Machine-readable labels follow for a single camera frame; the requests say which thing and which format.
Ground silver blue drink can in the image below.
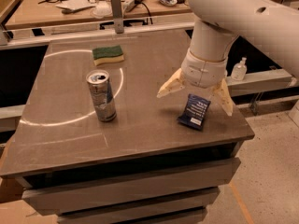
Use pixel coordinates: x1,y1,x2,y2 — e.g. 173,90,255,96
86,70,117,122

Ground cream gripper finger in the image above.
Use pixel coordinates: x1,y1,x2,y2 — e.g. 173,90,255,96
212,78,233,117
157,68,185,98

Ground grey drawer cabinet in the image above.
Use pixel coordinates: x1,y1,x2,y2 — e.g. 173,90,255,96
1,30,254,224

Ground green yellow sponge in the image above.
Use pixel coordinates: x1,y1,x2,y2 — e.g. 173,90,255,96
93,45,124,65

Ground blue rxbar wrapper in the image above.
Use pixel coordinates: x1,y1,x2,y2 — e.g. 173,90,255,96
178,94,210,131

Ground wooden workbench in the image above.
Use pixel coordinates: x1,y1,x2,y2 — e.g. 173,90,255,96
6,0,191,30

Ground white paper sheets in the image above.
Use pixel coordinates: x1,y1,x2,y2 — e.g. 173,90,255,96
56,0,96,10

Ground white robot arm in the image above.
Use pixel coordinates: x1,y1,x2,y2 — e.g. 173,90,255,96
157,0,299,115

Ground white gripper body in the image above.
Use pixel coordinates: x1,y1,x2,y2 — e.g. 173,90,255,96
181,50,227,88

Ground right clear sanitizer bottle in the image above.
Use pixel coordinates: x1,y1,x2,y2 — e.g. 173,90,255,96
231,57,247,81

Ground metal bracket post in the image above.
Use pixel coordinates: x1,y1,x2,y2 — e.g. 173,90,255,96
110,0,124,34

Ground aluminium frame rail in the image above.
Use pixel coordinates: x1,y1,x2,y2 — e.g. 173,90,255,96
0,13,195,50

